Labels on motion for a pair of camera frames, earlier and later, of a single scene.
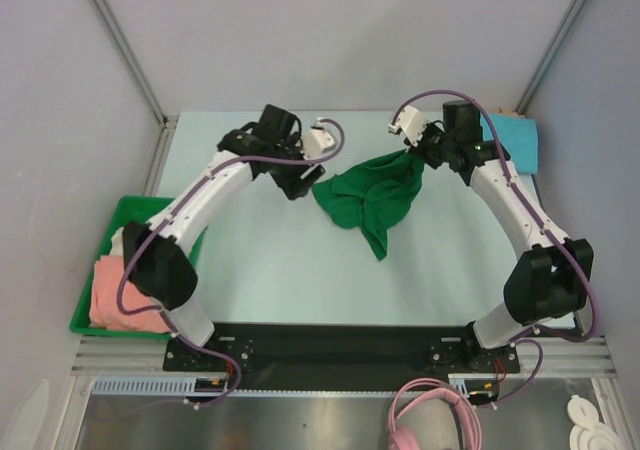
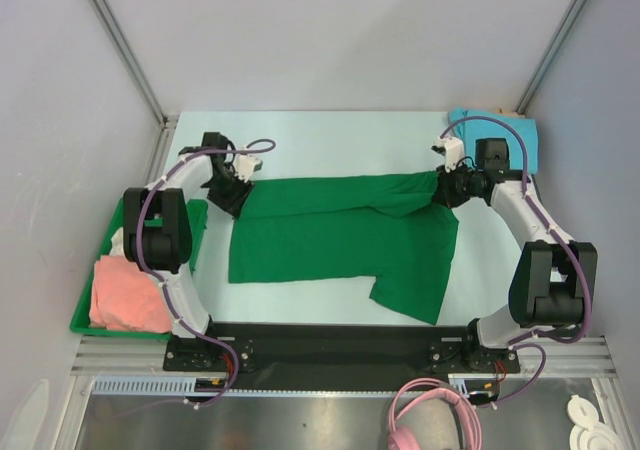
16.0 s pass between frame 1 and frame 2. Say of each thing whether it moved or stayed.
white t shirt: stayed
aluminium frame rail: stayed
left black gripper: moved
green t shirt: moved
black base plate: stayed
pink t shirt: stayed
